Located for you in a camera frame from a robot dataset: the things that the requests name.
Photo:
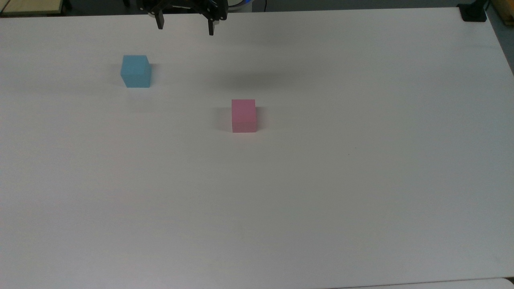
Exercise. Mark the pink cube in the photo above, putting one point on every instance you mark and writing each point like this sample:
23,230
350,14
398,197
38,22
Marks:
243,115

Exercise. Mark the blue cube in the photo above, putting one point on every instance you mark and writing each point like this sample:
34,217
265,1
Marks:
135,71

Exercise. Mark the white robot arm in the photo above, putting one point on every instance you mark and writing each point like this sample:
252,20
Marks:
240,2

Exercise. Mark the wooden crate edge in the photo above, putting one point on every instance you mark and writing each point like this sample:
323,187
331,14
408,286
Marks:
504,11

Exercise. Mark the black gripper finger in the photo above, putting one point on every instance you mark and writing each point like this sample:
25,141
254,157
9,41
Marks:
160,20
211,27

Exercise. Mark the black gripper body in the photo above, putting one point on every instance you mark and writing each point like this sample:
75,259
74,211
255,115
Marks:
180,5

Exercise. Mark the light wooden board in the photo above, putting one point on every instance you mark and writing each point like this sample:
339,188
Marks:
31,6

